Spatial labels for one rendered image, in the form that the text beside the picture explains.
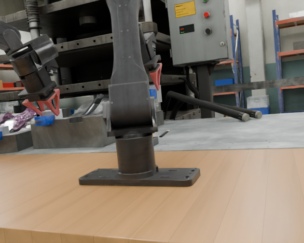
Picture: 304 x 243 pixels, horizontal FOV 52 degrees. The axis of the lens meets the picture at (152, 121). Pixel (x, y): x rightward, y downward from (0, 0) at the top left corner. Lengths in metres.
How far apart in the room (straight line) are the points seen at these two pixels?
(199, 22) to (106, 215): 1.41
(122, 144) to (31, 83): 0.52
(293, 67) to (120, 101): 6.97
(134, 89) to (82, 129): 0.45
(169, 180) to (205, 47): 1.26
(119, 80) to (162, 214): 0.24
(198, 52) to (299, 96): 5.83
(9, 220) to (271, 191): 0.34
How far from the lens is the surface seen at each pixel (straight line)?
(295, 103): 7.42
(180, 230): 0.34
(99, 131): 0.91
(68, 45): 1.98
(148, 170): 0.51
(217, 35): 1.68
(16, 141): 1.07
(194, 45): 1.70
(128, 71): 0.53
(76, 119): 1.00
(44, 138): 1.04
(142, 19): 0.90
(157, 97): 0.97
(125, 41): 0.56
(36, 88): 0.97
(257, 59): 7.18
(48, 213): 0.45
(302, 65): 7.40
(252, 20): 7.29
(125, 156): 0.50
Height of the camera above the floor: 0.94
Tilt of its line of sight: 5 degrees down
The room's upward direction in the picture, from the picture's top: 6 degrees counter-clockwise
